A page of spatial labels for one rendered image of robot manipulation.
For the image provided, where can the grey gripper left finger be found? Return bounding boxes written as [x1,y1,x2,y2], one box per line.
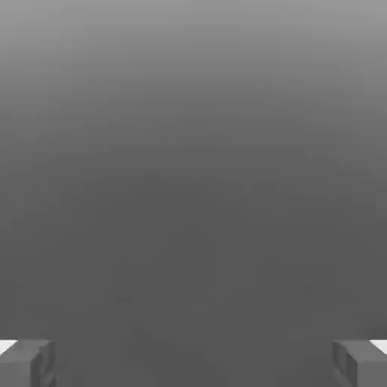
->
[0,339,57,387]

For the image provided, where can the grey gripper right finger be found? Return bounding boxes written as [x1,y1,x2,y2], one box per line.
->
[331,339,387,387]

